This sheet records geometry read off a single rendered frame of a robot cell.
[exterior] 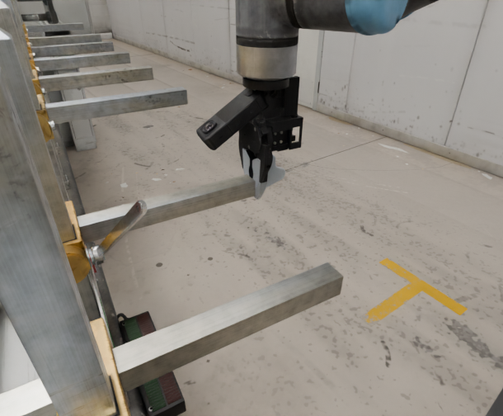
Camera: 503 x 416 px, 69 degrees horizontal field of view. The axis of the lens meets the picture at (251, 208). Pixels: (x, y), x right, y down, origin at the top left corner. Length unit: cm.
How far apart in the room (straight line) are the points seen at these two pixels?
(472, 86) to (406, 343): 196
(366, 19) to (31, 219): 40
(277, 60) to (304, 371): 109
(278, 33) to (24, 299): 43
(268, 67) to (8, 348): 63
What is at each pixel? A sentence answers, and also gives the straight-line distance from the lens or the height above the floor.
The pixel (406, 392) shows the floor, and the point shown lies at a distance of 144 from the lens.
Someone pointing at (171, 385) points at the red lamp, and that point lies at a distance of 54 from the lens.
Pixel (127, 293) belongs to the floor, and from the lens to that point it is 171.
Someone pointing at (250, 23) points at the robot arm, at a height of 110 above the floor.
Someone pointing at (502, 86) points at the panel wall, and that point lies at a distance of 293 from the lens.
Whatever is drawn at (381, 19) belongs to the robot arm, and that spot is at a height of 111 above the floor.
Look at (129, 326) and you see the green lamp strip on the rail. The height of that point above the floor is 70.
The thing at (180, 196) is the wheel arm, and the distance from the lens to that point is 59.
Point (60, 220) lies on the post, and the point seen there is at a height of 90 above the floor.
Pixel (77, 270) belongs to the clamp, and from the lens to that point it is 51.
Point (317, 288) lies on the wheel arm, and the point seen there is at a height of 85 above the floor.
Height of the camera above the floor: 115
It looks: 32 degrees down
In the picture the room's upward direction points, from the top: straight up
